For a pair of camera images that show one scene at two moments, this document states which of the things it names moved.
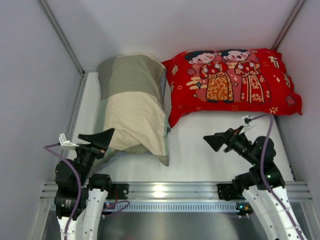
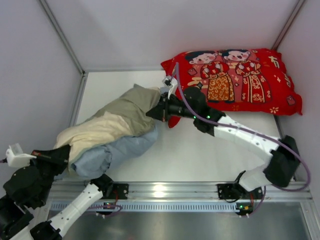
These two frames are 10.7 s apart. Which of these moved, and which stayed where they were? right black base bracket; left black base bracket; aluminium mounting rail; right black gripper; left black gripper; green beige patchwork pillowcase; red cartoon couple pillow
Moved: green beige patchwork pillowcase; right black gripper; left black gripper
Stayed: right black base bracket; aluminium mounting rail; left black base bracket; red cartoon couple pillow
